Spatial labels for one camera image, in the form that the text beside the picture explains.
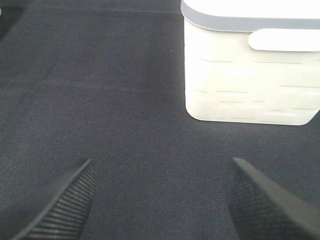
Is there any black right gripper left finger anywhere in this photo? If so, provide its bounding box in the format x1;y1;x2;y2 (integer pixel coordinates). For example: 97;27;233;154
9;158;96;240

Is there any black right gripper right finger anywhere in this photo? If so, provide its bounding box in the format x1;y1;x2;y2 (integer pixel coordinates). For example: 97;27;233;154
226;157;320;240

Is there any white basket with grey rim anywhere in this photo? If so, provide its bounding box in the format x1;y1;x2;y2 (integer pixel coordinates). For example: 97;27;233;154
180;0;320;126

